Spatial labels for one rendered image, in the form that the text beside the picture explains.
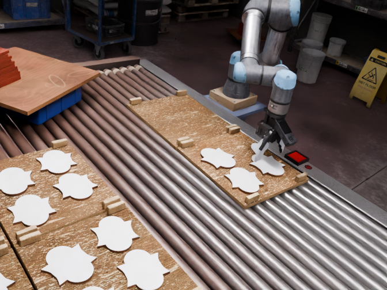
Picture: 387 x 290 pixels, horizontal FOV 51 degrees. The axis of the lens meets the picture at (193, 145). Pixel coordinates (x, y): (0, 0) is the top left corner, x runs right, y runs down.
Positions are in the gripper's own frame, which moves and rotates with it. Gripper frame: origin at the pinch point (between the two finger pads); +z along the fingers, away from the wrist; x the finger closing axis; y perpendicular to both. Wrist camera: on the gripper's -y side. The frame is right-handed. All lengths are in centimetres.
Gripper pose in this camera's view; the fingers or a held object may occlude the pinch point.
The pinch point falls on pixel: (269, 158)
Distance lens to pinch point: 164.8
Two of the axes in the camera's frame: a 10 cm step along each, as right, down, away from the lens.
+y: -6.0, -4.8, 6.4
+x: -7.9, 2.2, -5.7
